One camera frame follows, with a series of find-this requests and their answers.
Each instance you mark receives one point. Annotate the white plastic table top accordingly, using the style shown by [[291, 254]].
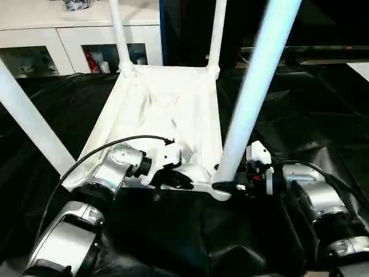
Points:
[[158, 115]]

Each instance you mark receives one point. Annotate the white plastic table leg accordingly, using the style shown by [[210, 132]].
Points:
[[216, 34], [29, 115], [253, 86], [121, 34]]

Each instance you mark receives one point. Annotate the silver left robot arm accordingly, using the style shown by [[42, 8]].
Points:
[[115, 164]]

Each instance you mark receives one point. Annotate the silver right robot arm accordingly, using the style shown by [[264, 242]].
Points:
[[317, 187]]

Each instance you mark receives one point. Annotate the black plastic sheet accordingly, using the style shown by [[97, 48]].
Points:
[[173, 231]]

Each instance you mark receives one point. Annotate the white flat board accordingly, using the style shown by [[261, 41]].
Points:
[[359, 72]]

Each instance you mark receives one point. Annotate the black backdrop cloth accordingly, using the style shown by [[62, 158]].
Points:
[[317, 20]]

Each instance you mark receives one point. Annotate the white glass-door cabinet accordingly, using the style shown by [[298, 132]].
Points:
[[72, 31]]

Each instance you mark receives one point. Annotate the small grey patterned ornament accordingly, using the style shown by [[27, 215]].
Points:
[[75, 4]]

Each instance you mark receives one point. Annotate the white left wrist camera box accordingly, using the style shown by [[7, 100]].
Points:
[[168, 154]]

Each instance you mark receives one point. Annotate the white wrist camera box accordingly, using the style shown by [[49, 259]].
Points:
[[168, 154], [259, 151]]

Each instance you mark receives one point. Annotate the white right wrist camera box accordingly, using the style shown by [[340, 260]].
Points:
[[259, 151]]

